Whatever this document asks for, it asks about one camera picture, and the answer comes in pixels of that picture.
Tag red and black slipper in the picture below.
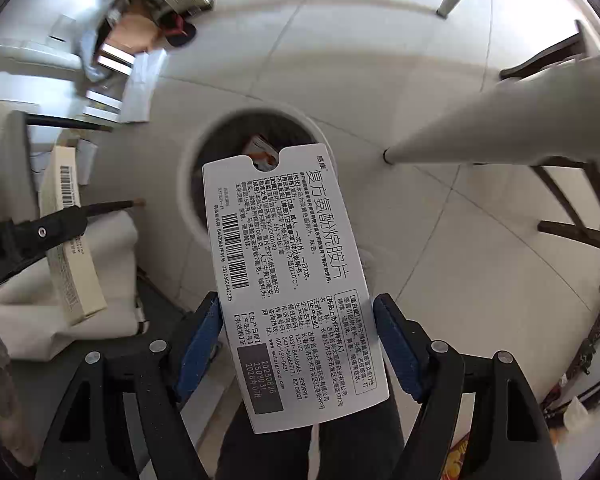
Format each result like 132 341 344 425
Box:
159 10 197 48

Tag orange printed packet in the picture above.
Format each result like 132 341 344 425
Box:
440 435 471 480

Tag long white cardboard box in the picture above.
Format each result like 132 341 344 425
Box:
40 145 108 326

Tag white flat boxes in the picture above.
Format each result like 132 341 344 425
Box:
82 50 168 123

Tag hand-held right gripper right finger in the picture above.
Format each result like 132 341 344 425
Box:
371 293 565 480

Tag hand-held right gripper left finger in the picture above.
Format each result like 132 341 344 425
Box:
34 291 226 480

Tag brown cardboard piece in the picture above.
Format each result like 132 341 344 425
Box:
100 10 163 56

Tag dark wooden chair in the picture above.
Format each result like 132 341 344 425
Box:
500 20 600 276

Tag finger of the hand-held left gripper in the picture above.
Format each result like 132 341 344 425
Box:
10 200 147 256

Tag white round trash bin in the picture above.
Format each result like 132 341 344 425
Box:
177 105 342 266

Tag person's dark pants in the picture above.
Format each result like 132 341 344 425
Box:
215 395 406 480

